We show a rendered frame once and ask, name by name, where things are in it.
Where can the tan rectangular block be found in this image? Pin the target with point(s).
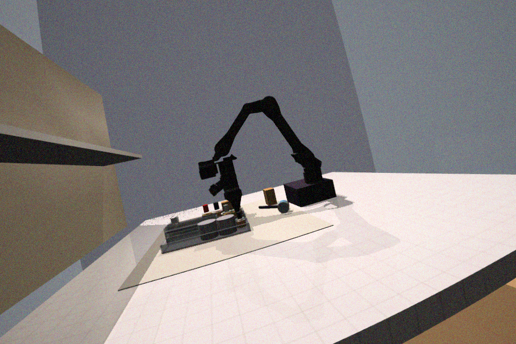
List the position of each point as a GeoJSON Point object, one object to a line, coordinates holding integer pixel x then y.
{"type": "Point", "coordinates": [270, 197]}

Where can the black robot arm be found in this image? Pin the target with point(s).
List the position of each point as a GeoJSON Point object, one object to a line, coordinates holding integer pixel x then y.
{"type": "Point", "coordinates": [269, 106]}

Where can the white jar with black lid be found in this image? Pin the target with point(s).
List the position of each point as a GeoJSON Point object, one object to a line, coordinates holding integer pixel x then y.
{"type": "Point", "coordinates": [217, 209]}

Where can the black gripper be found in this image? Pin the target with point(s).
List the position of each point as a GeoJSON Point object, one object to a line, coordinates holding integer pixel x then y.
{"type": "Point", "coordinates": [232, 194]}

